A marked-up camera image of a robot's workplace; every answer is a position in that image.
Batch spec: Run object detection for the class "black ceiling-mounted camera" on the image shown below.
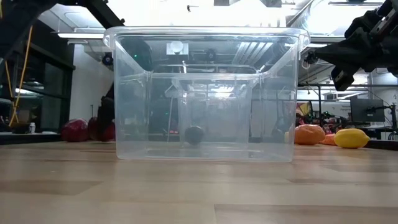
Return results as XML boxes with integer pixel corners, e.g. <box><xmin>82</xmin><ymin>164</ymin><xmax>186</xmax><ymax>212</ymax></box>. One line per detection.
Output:
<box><xmin>303</xmin><ymin>49</ymin><xmax>320</xmax><ymax>65</ymax></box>

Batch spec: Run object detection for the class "yellow lemon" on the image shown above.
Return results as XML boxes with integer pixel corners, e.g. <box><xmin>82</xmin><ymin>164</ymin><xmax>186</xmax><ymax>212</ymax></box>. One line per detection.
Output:
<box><xmin>333</xmin><ymin>128</ymin><xmax>371</xmax><ymax>149</ymax></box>

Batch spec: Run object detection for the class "red apple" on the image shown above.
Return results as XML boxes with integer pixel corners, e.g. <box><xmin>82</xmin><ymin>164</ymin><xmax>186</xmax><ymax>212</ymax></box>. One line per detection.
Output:
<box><xmin>88</xmin><ymin>116</ymin><xmax>116</xmax><ymax>142</ymax></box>
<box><xmin>61</xmin><ymin>118</ymin><xmax>90</xmax><ymax>143</ymax></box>

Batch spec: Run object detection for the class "black metal rack frame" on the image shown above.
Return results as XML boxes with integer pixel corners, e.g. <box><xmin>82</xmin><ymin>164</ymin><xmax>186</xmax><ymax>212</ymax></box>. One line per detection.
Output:
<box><xmin>297</xmin><ymin>82</ymin><xmax>398</xmax><ymax>125</ymax></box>

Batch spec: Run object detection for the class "black computer monitor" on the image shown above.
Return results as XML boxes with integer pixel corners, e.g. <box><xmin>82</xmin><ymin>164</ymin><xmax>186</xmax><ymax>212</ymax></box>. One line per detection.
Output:
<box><xmin>350</xmin><ymin>98</ymin><xmax>386</xmax><ymax>123</ymax></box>

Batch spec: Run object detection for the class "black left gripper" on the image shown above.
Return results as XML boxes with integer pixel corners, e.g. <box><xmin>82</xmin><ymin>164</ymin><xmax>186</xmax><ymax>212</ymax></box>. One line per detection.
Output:
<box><xmin>97</xmin><ymin>83</ymin><xmax>116</xmax><ymax>141</ymax></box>

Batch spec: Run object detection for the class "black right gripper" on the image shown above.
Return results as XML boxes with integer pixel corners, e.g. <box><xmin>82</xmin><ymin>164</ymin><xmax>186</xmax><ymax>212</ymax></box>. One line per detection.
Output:
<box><xmin>313</xmin><ymin>6</ymin><xmax>398</xmax><ymax>92</ymax></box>

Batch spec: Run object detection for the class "large clear plastic bin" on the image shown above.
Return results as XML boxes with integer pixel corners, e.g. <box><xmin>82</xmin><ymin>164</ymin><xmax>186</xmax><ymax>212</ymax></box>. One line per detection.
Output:
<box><xmin>103</xmin><ymin>26</ymin><xmax>311</xmax><ymax>163</ymax></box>

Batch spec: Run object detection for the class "dark purple eggplant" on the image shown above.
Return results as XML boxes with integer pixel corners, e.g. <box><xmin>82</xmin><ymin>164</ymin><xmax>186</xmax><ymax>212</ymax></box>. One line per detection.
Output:
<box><xmin>184</xmin><ymin>125</ymin><xmax>205</xmax><ymax>146</ymax></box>

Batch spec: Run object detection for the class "orange mango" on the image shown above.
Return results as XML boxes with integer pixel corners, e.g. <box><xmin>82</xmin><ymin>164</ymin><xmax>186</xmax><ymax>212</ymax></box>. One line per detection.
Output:
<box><xmin>294</xmin><ymin>124</ymin><xmax>326</xmax><ymax>146</ymax></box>

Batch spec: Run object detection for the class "round blue-black camera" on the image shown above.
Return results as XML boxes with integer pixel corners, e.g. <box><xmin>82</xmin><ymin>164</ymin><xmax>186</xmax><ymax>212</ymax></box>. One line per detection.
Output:
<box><xmin>101</xmin><ymin>52</ymin><xmax>114</xmax><ymax>67</ymax></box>

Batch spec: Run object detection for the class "white round ceiling fixture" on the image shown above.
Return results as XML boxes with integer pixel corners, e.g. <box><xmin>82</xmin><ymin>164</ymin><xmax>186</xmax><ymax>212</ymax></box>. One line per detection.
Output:
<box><xmin>166</xmin><ymin>40</ymin><xmax>190</xmax><ymax>56</ymax></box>

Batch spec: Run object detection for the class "long ceiling light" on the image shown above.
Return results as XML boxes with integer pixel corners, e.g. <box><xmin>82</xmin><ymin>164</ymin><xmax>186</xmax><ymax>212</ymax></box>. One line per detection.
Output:
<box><xmin>57</xmin><ymin>32</ymin><xmax>105</xmax><ymax>40</ymax></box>

